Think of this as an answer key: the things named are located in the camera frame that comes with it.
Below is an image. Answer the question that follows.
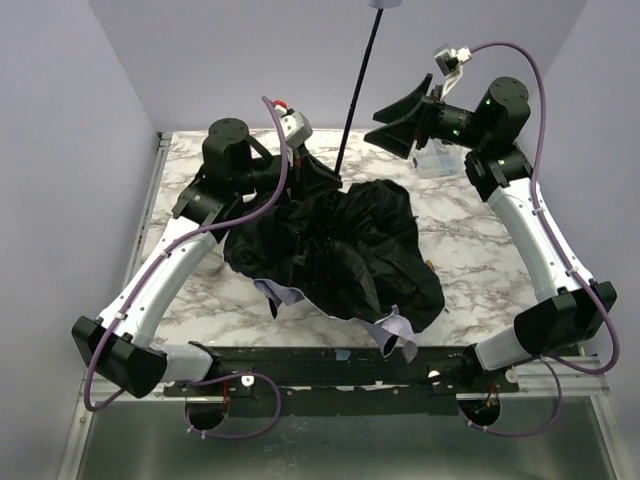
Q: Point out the lavender folding umbrella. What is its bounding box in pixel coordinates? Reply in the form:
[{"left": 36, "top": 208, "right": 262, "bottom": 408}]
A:
[{"left": 222, "top": 0, "right": 446, "bottom": 365}]

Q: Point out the pink zippered umbrella case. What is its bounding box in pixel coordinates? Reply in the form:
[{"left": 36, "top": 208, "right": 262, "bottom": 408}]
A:
[{"left": 199, "top": 249, "right": 225, "bottom": 276}]

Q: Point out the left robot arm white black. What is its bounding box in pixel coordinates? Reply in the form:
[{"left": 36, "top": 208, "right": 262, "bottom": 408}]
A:
[{"left": 72, "top": 109, "right": 342, "bottom": 398}]

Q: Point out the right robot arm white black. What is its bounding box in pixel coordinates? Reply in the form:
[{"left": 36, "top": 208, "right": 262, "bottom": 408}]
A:
[{"left": 364, "top": 75, "right": 617, "bottom": 376}]

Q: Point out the clear plastic screw box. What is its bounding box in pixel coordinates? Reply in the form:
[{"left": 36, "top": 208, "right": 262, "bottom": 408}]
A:
[{"left": 411, "top": 139, "right": 463, "bottom": 179}]

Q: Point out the blue tape piece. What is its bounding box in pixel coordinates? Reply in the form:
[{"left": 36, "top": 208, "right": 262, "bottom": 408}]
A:
[{"left": 335, "top": 349, "right": 351, "bottom": 361}]

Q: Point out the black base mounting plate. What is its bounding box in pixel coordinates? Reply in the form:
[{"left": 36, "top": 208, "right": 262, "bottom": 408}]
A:
[{"left": 164, "top": 347, "right": 519, "bottom": 417}]

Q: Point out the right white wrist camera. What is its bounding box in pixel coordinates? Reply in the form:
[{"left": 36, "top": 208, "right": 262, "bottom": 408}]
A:
[{"left": 434, "top": 44, "right": 472, "bottom": 100}]

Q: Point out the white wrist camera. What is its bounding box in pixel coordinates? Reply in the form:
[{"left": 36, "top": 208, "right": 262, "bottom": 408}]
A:
[
  {"left": 434, "top": 44, "right": 472, "bottom": 100},
  {"left": 276, "top": 105, "right": 313, "bottom": 148}
]

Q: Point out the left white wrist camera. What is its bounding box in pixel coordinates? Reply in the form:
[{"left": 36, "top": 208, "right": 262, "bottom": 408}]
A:
[{"left": 276, "top": 105, "right": 313, "bottom": 148}]

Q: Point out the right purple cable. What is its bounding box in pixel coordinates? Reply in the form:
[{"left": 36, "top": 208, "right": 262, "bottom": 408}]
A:
[{"left": 457, "top": 42, "right": 620, "bottom": 437}]

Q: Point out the aluminium frame rail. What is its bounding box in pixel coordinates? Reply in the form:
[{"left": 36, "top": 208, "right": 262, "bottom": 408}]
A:
[{"left": 87, "top": 348, "right": 609, "bottom": 402}]

